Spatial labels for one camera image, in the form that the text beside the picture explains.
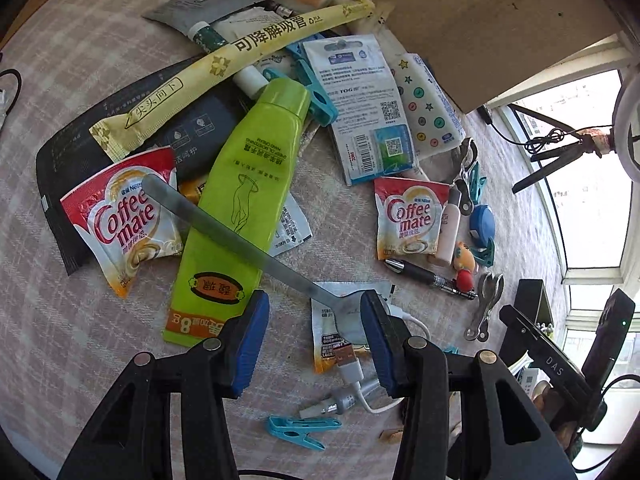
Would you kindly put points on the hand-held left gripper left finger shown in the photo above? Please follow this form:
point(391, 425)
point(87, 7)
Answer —
point(252, 340)

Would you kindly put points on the yellow straw wrapper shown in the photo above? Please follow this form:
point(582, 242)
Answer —
point(225, 60)

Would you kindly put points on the black silver pen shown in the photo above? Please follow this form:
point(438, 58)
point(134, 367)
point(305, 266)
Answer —
point(425, 275)

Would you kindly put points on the red creamer sachet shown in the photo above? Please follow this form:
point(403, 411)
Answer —
point(407, 220)
point(120, 225)

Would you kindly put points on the orange red toy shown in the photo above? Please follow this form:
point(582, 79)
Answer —
point(465, 260)

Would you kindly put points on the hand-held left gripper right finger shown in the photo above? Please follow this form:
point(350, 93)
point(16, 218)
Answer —
point(377, 345)

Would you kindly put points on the black tripod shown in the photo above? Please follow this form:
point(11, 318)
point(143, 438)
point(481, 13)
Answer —
point(560, 157)

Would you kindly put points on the star print tissue pack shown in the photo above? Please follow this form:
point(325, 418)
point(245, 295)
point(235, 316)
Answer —
point(425, 105)

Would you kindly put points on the teal clothespin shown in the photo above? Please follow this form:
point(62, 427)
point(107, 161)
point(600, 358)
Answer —
point(486, 256)
point(476, 180)

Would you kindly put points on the white card package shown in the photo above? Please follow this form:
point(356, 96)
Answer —
point(360, 100)

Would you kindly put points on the blue round case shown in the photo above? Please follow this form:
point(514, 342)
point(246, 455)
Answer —
point(482, 225)

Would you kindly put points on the small white tube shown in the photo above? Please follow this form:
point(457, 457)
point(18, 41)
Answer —
point(447, 230)

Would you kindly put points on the black box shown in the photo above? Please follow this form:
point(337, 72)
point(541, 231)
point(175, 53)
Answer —
point(532, 300)

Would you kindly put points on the white printed card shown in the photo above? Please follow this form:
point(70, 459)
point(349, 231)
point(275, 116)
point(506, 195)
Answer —
point(528, 376)

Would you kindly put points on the small white sachet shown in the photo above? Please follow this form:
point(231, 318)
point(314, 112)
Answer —
point(290, 225)

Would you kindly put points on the black packet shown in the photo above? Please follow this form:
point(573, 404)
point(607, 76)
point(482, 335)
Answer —
point(75, 170)

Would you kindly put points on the green hand cream tube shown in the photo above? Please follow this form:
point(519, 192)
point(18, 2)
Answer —
point(235, 195)

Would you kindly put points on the green white toothpaste tube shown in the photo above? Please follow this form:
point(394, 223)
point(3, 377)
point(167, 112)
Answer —
point(210, 37)

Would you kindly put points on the white pouch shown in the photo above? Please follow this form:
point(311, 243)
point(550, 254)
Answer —
point(250, 20)

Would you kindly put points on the grey sachet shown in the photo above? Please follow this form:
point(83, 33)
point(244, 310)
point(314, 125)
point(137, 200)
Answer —
point(195, 7)

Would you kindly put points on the pink plaid blanket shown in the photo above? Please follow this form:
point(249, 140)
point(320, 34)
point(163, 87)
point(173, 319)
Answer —
point(340, 240)

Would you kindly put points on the small wooden piece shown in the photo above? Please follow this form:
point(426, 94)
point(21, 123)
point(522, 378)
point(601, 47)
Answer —
point(392, 436)

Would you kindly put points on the cyan clothespin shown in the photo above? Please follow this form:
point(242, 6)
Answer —
point(320, 105)
point(295, 427)

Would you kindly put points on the metal spoon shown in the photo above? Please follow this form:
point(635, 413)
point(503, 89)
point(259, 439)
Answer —
point(225, 232)

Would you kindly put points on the orange sachet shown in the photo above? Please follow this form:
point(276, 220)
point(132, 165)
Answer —
point(192, 191)

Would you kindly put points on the white printed sachet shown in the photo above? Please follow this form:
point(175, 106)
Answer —
point(327, 340)

